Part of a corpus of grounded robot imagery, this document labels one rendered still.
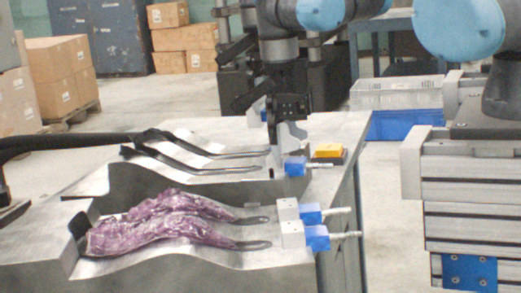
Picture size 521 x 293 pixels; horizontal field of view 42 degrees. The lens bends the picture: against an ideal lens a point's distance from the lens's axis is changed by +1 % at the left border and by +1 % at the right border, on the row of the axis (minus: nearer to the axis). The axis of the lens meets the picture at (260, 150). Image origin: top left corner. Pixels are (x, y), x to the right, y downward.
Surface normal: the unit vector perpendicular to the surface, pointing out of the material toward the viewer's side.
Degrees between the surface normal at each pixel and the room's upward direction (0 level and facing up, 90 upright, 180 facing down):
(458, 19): 97
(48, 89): 90
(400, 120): 91
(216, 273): 90
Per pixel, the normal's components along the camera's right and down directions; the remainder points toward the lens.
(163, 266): 0.04, 0.28
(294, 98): -0.26, 0.30
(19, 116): 0.97, 0.07
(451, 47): -0.74, 0.36
